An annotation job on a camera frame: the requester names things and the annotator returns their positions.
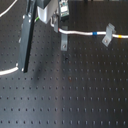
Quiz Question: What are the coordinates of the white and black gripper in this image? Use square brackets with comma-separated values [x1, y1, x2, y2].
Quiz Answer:
[37, 0, 69, 33]

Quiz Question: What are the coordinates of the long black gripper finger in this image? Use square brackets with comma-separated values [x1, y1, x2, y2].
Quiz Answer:
[18, 0, 36, 73]

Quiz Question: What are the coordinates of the white braided cable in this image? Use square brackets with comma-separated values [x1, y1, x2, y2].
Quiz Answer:
[0, 27, 128, 76]

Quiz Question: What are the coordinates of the white cable at top left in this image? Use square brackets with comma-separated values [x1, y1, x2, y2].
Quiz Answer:
[0, 0, 19, 18]

